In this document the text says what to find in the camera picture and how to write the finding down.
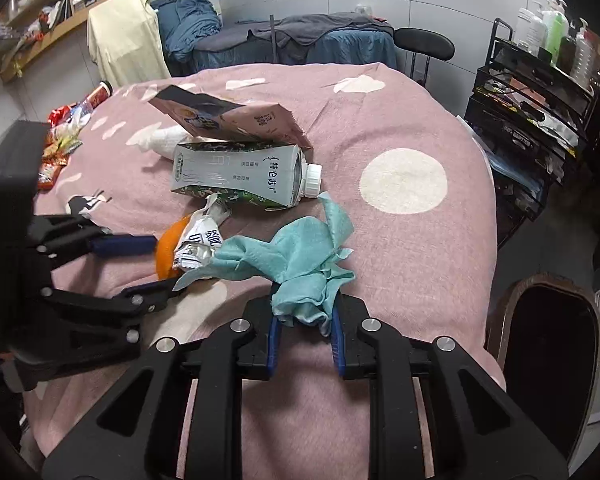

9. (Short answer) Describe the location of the white tissue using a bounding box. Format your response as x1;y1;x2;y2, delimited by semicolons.
127;125;191;161

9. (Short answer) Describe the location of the green and white milk carton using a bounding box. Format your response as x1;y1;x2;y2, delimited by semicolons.
170;141;324;211

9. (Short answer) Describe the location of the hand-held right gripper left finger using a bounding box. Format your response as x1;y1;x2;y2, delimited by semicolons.
42;299;281;480

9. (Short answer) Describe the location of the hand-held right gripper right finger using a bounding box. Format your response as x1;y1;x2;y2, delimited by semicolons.
330;295;568;480

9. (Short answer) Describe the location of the black storage cart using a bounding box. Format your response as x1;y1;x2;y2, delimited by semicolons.
462;17;600;222

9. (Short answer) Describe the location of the orange fruit peel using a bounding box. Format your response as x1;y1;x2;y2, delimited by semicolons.
155;214;192;281

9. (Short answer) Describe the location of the massage bed with grey blanket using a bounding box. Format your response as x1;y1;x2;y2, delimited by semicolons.
170;10;399;79

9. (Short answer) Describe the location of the teal cloth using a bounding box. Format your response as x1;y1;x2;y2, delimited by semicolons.
172;192;357;337

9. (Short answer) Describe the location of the pile of snack wrappers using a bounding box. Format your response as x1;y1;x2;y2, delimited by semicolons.
34;132;84;191

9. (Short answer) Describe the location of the silver wrapper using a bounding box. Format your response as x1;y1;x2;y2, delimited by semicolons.
172;194;231;273

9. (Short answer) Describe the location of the white pump bottle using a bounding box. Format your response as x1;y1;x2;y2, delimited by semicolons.
514;2;547;52

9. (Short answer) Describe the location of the dark trash bin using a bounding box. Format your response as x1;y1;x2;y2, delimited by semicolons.
485;272;600;457

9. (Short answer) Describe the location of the pink paper bag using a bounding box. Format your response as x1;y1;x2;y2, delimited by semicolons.
147;85;315;151

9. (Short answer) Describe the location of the white floor lamp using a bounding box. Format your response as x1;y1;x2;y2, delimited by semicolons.
264;0;282;64

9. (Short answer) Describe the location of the wooden cubby shelf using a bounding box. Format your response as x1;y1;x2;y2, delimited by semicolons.
0;0;167;84

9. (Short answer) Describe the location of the dark pump bottle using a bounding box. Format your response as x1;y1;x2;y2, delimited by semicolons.
557;25;581;69

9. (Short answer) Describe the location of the black stool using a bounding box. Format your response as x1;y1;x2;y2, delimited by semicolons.
394;27;456;89

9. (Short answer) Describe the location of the red can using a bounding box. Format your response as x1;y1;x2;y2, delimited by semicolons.
86;80;114;111

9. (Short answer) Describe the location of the cream cloth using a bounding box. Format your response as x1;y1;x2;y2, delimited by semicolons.
87;0;172;89

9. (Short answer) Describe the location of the clear pump bottle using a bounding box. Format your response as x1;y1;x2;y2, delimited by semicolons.
570;19;597;92

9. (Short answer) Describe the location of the blue bedding pile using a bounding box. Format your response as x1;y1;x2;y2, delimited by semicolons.
150;0;224;64

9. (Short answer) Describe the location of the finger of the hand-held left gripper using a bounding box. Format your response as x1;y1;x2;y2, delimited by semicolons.
27;214;160;268
39;279;182;318

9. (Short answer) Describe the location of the clear plastic bottle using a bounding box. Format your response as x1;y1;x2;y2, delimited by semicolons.
55;101;95;135

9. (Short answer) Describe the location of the green pump bottle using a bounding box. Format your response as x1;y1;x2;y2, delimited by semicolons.
544;0;572;64

